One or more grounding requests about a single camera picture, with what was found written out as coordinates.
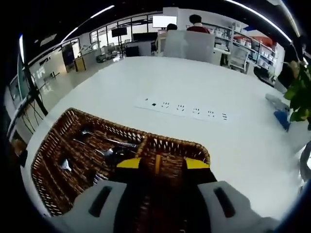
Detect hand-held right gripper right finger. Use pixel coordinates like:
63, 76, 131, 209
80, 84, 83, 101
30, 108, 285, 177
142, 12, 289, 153
181, 157, 280, 233

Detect brown wicker storage tray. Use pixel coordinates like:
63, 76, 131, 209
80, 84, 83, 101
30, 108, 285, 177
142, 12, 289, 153
30, 107, 211, 219

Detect long ceiling light strip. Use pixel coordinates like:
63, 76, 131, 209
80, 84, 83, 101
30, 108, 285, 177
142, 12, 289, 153
223, 0, 294, 43

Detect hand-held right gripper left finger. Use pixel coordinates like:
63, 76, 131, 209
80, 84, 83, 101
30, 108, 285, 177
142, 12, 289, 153
60, 157, 150, 233

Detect upright light tube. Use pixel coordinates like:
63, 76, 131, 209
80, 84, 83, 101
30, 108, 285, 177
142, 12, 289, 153
18, 34, 25, 64

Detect frosted desk partition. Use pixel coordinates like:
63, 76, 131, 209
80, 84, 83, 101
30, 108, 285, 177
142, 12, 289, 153
163, 30, 216, 61

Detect white wall screen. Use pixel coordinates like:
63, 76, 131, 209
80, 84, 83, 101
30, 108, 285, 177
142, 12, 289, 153
152, 15, 177, 29

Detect short ceiling light strip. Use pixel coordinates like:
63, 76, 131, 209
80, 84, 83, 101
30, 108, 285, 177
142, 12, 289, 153
61, 4, 115, 44

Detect dark blue display board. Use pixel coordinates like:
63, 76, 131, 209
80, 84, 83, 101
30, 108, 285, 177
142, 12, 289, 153
62, 45, 75, 67

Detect green potted plant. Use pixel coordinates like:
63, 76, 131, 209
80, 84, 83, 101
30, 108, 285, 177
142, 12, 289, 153
283, 60, 311, 123

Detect black curved object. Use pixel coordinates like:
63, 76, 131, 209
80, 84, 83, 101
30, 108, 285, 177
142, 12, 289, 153
299, 142, 311, 182

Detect white storage shelves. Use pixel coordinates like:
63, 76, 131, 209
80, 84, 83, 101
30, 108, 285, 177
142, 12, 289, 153
213, 23, 279, 75

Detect white power strip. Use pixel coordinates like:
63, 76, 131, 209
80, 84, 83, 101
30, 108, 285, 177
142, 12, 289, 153
135, 96, 231, 125

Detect black light stand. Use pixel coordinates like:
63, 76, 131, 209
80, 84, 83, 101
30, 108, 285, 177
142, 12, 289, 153
22, 54, 49, 117

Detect black monitor on stand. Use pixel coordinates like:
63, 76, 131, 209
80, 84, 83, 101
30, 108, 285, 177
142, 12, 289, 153
111, 27, 128, 58

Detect clear plastic packet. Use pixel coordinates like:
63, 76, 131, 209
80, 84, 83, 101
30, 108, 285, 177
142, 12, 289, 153
264, 93, 290, 111

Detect steel spoon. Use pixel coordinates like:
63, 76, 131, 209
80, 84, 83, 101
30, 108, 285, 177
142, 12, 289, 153
72, 130, 139, 149
94, 147, 115, 158

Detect yellow cabinet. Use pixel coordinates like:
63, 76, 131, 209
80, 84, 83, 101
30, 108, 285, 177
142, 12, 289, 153
72, 57, 87, 73

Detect wide black monitor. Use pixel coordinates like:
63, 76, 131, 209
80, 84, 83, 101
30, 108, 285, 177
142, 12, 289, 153
132, 33, 156, 42

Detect blue packet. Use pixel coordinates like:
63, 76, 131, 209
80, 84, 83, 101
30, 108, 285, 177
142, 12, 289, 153
273, 109, 293, 133

